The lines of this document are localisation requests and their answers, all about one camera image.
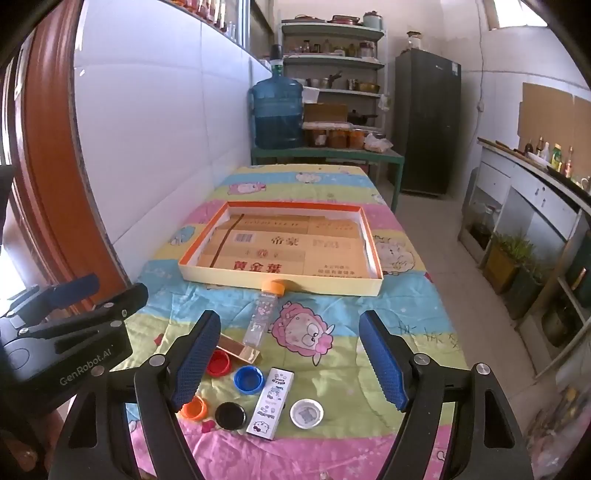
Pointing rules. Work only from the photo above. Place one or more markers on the orange bottle cap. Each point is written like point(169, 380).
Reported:
point(195, 408)
point(276, 287)

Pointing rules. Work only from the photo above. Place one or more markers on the orange-rimmed shallow cardboard tray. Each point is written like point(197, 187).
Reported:
point(231, 277)

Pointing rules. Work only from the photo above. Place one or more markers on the white plastic bag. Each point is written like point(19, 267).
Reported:
point(378, 143)

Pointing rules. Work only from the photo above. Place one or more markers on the black frying pan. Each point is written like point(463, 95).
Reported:
point(358, 117)

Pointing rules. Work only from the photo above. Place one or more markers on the glass jar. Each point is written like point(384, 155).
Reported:
point(485, 228)

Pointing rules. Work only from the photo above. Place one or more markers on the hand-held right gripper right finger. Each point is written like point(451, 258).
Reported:
point(385, 364)

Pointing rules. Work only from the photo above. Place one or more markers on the cartoon printed blanket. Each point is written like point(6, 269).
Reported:
point(346, 378)

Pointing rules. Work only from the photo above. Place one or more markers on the brown cardboard box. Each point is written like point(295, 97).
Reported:
point(325, 112)

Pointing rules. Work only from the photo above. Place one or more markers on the brown wooden door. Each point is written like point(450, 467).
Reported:
point(51, 138)

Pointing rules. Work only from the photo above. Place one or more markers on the blue bottle cap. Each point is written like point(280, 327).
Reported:
point(248, 379)

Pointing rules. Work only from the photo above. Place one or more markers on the dark refrigerator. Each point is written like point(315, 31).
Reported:
point(427, 124)

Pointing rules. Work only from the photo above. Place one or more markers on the green kitchen shelf unit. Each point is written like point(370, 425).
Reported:
point(332, 62)

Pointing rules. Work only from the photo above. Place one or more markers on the red bottle cap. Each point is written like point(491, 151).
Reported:
point(220, 364)

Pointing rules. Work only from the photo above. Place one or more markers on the blue water jug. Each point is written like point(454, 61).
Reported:
point(277, 110)

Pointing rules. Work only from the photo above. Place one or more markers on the white kitchen counter cabinet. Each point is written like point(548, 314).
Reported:
point(521, 184)

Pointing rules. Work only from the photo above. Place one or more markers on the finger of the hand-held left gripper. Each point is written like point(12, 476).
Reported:
point(69, 291)
point(115, 301)

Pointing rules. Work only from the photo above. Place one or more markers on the jar of orange preserves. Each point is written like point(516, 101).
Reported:
point(338, 138)
point(316, 137)
point(357, 139)

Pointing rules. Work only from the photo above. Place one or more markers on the steel pot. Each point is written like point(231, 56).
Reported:
point(328, 83)

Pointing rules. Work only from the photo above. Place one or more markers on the white bottle cap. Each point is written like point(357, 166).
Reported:
point(307, 413)

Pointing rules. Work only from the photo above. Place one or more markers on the gold matchbox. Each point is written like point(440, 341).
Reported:
point(241, 349)

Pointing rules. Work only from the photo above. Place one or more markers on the white cartoon-printed box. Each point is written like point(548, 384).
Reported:
point(270, 404)

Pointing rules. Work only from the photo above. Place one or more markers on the brass bowl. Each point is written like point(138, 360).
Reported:
point(368, 87)

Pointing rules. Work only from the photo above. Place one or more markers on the cardboard sheet on wall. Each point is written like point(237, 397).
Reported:
point(549, 110)

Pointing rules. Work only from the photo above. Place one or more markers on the yellow planter with plant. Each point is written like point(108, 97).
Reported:
point(503, 265)

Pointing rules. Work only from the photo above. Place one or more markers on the green metal table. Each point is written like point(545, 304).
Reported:
point(323, 156)

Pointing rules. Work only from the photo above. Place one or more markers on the clear floral plastic case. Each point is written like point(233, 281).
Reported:
point(263, 318)

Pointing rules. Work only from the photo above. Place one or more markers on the white jar with lid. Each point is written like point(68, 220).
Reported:
point(414, 41)

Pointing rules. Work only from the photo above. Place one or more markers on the green planter with plant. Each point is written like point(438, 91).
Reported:
point(524, 295)

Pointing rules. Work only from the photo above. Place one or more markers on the flattened printed cardboard sheet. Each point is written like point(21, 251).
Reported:
point(286, 249)

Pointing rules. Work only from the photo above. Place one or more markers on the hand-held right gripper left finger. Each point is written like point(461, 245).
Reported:
point(198, 364)

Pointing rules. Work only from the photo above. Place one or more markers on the black bottle cap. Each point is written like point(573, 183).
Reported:
point(230, 414)

